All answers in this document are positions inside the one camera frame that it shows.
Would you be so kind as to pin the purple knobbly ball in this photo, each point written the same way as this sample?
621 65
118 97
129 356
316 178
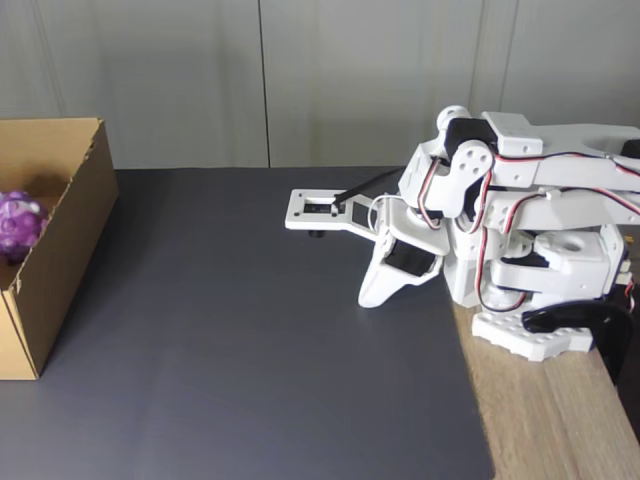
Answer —
20 225

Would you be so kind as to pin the brown cardboard box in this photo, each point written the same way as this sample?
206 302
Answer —
65 260

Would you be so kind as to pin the dark grey mat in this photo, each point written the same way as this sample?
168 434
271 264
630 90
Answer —
250 375

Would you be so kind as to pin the black table clamp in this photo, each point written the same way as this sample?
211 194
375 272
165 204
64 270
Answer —
565 315

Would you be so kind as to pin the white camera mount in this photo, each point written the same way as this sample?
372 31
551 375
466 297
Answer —
295 215

